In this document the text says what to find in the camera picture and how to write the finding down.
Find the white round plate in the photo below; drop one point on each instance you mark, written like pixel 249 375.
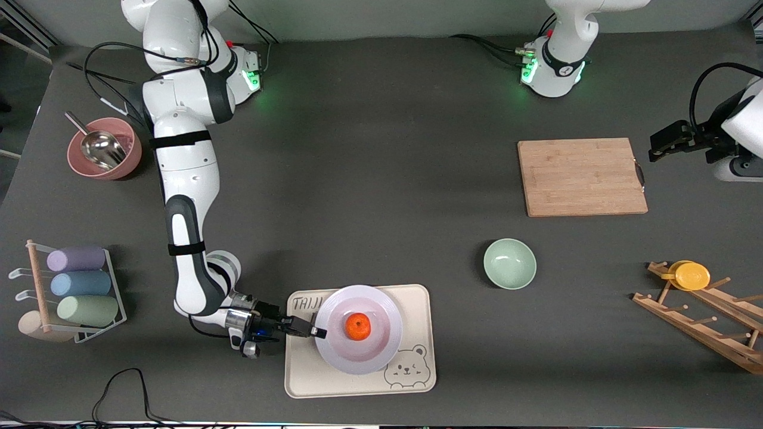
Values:
pixel 381 351

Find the green bowl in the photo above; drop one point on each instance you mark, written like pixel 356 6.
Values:
pixel 509 264

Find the wooden cutting board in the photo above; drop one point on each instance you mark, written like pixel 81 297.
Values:
pixel 584 179

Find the metal scoop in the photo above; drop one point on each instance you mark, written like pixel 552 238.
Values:
pixel 104 149

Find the cream bear print tray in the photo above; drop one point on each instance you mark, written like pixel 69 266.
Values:
pixel 417 381

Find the yellow cup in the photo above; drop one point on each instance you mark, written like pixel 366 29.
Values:
pixel 691 276

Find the beige cup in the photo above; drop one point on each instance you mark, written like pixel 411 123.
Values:
pixel 33 330

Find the orange fruit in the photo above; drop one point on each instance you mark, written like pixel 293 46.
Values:
pixel 357 326

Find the wooden rack rod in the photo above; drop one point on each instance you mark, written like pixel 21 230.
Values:
pixel 37 280

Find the purple cup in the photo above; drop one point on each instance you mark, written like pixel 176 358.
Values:
pixel 77 259

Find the wooden peg mug rack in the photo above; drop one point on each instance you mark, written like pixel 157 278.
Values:
pixel 709 333

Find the pink bowl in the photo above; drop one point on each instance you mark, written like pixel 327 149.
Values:
pixel 132 152

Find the blue cup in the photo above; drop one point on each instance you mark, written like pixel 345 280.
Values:
pixel 80 284

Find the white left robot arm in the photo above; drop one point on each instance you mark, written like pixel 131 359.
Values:
pixel 557 65

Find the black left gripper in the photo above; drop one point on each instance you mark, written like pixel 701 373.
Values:
pixel 695 136

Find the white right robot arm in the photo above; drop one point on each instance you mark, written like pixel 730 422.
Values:
pixel 185 161

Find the green cup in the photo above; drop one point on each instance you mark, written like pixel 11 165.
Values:
pixel 89 311

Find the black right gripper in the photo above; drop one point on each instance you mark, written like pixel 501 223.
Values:
pixel 267 323

